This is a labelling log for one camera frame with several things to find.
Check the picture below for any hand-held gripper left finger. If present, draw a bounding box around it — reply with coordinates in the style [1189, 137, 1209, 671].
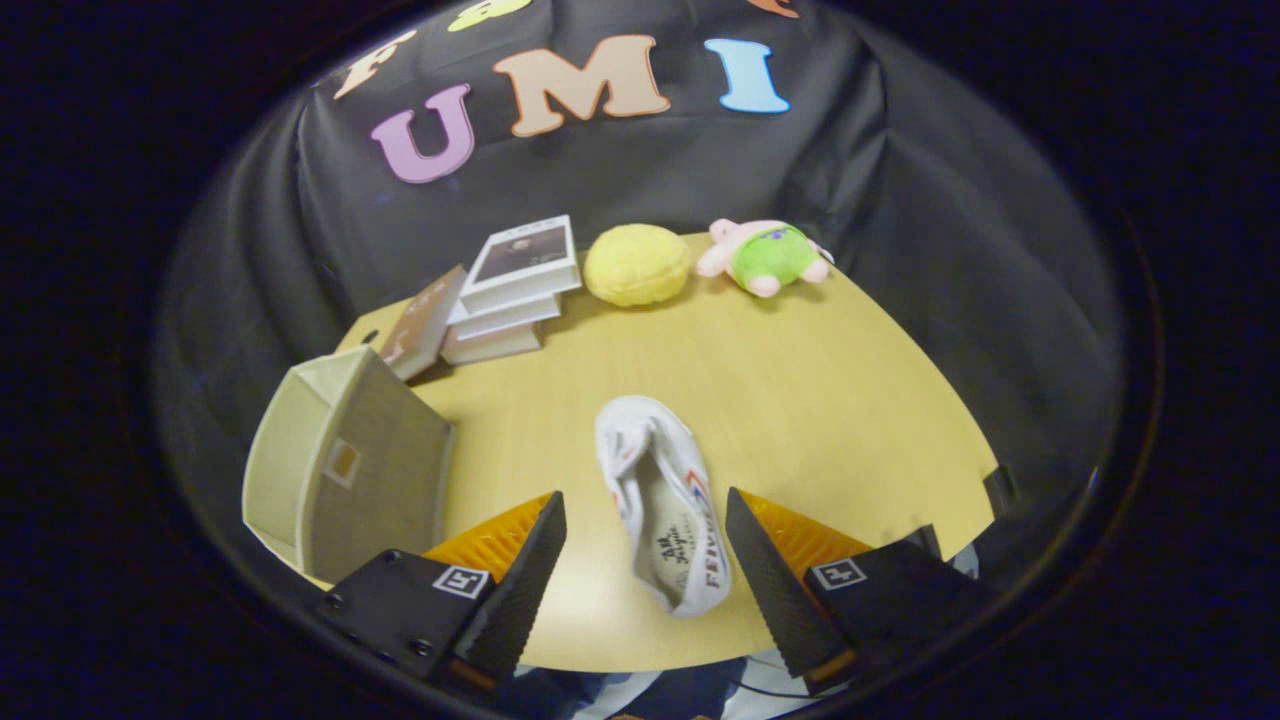
[318, 490, 568, 696]

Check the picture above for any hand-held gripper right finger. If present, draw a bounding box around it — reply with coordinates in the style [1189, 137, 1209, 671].
[725, 487, 996, 696]

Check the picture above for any grey fabric storage box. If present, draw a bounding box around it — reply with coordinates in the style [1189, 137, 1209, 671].
[242, 345, 456, 586]

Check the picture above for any white canvas shoe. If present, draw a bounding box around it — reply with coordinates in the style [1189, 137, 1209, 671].
[595, 395, 733, 618]

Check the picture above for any person's left leg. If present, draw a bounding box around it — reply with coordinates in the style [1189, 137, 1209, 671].
[500, 668, 611, 720]

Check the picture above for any person's leg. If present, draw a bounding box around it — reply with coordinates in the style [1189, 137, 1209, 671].
[620, 655, 751, 720]
[500, 668, 611, 720]

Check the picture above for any person's right leg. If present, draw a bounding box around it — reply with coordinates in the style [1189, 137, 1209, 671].
[620, 655, 751, 720]

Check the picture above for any white thick book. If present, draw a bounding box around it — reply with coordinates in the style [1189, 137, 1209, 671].
[440, 322, 543, 366]

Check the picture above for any white thin book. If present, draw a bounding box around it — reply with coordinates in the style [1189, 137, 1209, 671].
[447, 295, 561, 341]

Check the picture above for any brown cover book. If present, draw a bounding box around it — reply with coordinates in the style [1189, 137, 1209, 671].
[380, 265, 469, 381]

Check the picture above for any pink and green plush toy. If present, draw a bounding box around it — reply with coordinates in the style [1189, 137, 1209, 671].
[696, 218, 835, 299]

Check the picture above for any white book with portrait cover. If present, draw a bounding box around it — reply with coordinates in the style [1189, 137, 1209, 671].
[460, 215, 583, 316]

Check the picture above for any yellow round plush bun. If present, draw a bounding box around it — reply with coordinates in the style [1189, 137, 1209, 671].
[583, 224, 693, 307]

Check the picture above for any black chair frame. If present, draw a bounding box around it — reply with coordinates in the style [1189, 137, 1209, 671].
[983, 462, 1023, 519]

